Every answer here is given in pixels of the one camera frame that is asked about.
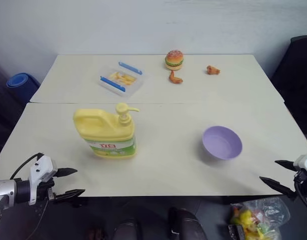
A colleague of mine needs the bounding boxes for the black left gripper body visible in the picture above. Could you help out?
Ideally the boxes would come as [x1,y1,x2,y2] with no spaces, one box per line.
[37,177,57,201]

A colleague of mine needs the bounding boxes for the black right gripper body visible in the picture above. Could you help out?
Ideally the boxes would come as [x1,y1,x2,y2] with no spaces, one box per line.
[293,169,307,199]

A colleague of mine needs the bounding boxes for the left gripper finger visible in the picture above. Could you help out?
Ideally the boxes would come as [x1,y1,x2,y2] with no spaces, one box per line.
[54,188,86,202]
[53,167,78,179]

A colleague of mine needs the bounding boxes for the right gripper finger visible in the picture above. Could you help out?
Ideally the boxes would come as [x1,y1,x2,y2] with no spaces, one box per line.
[274,159,297,172]
[258,176,297,199]

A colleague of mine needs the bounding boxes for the yellow detergent pump bottle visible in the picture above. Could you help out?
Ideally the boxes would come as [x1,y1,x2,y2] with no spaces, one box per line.
[72,102,141,160]

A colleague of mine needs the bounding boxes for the purple plastic bowl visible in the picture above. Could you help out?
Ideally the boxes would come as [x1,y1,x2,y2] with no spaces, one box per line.
[201,125,244,161]

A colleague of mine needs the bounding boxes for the clear bag of colourful toys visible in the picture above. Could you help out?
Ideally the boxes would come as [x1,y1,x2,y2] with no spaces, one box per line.
[227,196,292,240]

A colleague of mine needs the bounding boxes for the small dark rounded shape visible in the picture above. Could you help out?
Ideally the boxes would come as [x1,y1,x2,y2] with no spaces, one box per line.
[114,218,140,240]

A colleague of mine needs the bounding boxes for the black chair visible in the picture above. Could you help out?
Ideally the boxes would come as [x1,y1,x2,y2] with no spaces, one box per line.
[269,34,307,152]

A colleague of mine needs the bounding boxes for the large dark rounded shape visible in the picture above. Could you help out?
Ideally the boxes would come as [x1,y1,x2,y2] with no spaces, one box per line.
[167,206,207,240]

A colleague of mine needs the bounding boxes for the rolled blue mat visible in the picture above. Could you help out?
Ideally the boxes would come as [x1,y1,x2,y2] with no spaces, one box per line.
[6,72,41,101]

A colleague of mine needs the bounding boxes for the clear container with blue clips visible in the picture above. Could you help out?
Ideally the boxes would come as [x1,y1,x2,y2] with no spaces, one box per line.
[97,60,148,99]

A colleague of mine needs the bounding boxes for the toy french fries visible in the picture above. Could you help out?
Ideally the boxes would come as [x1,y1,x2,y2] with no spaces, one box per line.
[108,71,138,86]

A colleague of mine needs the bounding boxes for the short toy fried chicken piece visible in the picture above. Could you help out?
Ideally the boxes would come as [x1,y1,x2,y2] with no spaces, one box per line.
[206,65,221,76]

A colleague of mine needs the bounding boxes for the long toy fried chicken piece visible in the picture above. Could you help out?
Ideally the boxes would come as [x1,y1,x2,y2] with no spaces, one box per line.
[168,70,184,85]

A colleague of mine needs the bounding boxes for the toy hamburger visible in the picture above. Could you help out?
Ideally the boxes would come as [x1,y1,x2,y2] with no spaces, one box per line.
[164,49,185,72]

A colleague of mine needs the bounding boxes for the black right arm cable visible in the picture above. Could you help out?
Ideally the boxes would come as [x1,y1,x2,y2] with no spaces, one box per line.
[294,178,307,216]

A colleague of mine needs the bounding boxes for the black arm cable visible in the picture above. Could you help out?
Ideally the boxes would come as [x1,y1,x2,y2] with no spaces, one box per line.
[9,152,45,181]
[294,178,307,216]

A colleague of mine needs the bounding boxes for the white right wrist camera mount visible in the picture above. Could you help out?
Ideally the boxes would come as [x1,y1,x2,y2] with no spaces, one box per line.
[293,152,307,179]

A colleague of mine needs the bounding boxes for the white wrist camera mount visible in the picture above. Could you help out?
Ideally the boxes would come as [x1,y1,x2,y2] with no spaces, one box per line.
[28,155,58,206]
[293,152,307,179]

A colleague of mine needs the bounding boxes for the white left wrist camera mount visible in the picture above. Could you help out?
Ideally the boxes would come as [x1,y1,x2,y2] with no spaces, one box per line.
[28,155,58,206]

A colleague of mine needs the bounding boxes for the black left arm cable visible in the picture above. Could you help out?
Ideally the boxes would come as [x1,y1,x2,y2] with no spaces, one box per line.
[9,152,45,181]

